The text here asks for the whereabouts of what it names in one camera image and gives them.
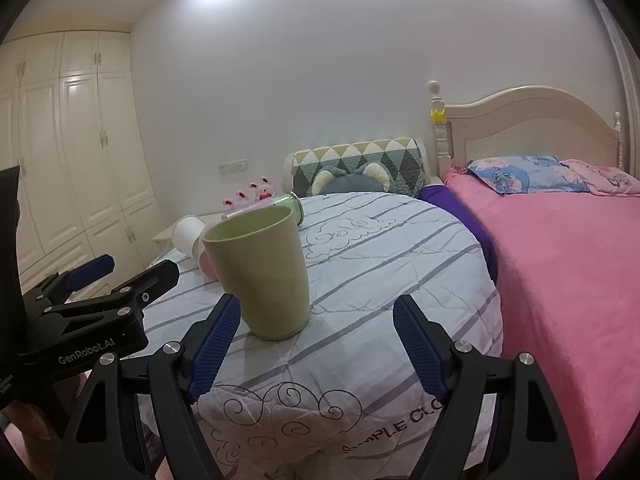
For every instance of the striped white quilt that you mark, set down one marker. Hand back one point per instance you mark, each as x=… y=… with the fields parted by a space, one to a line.
x=360 y=270

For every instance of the pink bunny plush toys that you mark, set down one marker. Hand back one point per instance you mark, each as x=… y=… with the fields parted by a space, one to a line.
x=252 y=192

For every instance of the blue floral pillow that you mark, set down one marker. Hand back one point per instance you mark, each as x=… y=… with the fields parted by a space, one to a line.
x=525 y=174

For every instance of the white wall socket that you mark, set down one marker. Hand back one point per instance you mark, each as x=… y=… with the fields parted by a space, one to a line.
x=233 y=166

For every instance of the yellow crown ornament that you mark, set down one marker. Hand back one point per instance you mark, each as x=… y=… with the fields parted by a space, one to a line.
x=438 y=115

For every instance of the green cup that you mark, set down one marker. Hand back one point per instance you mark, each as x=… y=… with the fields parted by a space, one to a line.
x=260 y=272

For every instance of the white and pink cup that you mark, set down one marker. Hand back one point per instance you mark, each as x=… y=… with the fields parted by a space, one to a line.
x=167 y=232

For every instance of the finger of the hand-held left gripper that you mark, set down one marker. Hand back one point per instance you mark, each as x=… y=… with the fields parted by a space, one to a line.
x=90 y=270
x=148 y=280

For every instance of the pink bed sheet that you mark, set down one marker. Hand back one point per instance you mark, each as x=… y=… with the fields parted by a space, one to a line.
x=565 y=280

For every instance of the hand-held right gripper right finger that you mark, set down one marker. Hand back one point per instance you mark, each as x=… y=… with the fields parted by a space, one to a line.
x=419 y=342

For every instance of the grey plush toy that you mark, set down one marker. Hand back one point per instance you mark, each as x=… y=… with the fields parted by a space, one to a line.
x=350 y=182

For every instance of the cream wardrobe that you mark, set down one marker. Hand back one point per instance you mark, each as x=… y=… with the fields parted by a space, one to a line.
x=75 y=155

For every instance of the triangle patterned cushion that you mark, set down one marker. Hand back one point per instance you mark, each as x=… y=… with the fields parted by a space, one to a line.
x=360 y=162

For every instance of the purple blanket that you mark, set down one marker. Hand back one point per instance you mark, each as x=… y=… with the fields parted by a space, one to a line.
x=460 y=220

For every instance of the cream wooden headboard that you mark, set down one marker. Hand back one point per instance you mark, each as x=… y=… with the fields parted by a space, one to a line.
x=530 y=125

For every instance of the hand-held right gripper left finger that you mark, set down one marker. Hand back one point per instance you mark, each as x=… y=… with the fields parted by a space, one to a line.
x=216 y=341

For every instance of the green glass jar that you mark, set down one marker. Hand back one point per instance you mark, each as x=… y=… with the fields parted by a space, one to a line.
x=290 y=206

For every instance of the pink printed pillow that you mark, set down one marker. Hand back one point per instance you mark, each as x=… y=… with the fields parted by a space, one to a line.
x=607 y=177

